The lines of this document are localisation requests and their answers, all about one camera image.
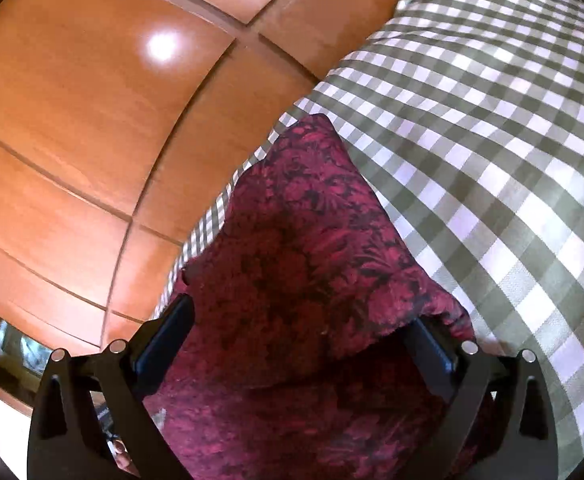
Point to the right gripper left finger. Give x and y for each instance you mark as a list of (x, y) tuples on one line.
[(89, 421)]

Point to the red floral patterned garment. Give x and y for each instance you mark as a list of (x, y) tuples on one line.
[(289, 371)]

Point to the wooden panelled wardrobe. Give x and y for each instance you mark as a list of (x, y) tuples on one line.
[(120, 122)]

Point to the wooden framed window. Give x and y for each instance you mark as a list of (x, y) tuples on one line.
[(26, 342)]

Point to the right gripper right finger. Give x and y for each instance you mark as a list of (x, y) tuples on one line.
[(499, 422)]

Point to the green white checkered bedsheet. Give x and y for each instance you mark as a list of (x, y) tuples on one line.
[(466, 119)]

